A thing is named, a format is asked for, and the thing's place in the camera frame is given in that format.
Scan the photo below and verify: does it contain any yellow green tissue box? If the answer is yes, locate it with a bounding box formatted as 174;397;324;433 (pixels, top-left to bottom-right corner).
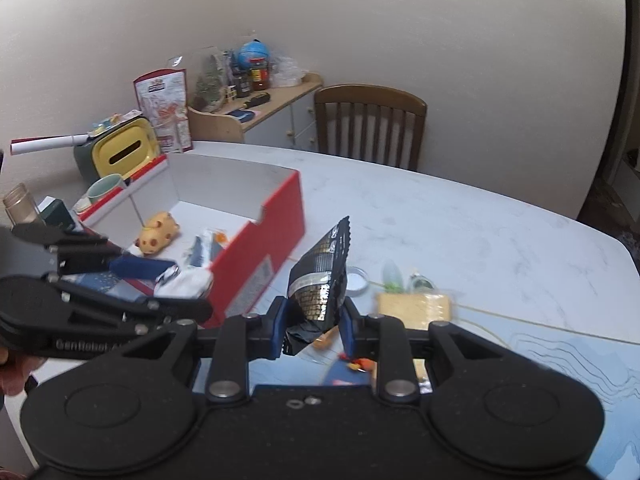
73;115;162;186

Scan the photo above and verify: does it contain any yellow spotted mouse toy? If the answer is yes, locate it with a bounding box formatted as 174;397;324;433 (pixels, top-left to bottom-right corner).
137;211;181;257

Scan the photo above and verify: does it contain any clear round lid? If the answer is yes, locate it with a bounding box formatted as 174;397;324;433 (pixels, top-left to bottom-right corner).
345;265;371;294

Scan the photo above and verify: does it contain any yellow sponge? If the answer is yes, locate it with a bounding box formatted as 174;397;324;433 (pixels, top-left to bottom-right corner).
375;291;454;332

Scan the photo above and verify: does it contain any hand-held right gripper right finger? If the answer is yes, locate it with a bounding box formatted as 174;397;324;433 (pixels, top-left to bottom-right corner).
339;299;506;405

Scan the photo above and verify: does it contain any person's left hand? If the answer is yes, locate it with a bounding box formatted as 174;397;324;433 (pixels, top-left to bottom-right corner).
0;352;31;397

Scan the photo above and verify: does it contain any clear plastic bag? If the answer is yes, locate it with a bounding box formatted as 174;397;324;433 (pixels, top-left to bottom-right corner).
271;56;304;89

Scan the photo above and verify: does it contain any white crumpled packet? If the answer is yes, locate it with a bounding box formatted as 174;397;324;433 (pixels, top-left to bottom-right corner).
154;266;214;300

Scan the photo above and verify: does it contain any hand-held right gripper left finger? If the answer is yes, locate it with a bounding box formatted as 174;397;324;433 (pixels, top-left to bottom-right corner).
122;297;292;406

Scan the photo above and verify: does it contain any blue globe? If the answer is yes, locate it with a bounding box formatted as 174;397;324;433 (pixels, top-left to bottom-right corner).
237;39;271;68

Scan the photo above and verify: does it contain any red white snack bag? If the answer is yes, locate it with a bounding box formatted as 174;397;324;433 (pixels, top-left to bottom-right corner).
133;67;194;154

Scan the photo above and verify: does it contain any dark green box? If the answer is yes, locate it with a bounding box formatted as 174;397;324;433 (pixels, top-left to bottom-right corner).
39;198;78;230

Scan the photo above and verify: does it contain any dark sauce jar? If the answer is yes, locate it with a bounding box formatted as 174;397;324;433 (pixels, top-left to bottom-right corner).
232;66;252;99

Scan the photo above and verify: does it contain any brown wooden chair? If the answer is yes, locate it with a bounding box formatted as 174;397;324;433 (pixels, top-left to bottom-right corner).
313;84;429;172

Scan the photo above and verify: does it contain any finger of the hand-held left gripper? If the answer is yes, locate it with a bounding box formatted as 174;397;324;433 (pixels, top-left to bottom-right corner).
47;274;214;336
12;222;177;281

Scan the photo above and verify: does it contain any red cardboard box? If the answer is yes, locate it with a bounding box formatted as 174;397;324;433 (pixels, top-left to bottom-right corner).
79;152;307;329

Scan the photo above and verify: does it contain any rolled white paper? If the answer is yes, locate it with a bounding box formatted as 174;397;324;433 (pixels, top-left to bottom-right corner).
10;133;90;157

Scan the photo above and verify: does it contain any red sauce jar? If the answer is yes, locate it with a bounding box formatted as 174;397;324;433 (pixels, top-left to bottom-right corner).
249;57;272;92

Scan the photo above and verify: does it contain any colourful toy card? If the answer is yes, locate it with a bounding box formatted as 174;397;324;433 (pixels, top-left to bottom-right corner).
89;109;142;137

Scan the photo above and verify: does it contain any blue table mat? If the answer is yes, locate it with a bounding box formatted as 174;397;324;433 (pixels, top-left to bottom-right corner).
250;310;640;480

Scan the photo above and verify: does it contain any green mug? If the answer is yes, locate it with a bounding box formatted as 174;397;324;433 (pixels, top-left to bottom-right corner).
87;173;127;207

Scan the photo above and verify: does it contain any small striped snack packet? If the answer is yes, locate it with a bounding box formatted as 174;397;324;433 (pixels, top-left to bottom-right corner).
189;227;232;267

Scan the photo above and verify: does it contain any black snack packet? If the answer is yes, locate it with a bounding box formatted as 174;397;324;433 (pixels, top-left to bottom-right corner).
281;216;352;357

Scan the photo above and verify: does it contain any wooden side cabinet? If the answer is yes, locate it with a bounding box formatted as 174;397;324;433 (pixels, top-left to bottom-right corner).
187;72;324;152

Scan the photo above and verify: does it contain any bagged small plant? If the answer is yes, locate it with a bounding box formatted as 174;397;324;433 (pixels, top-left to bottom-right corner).
192;51;227;114

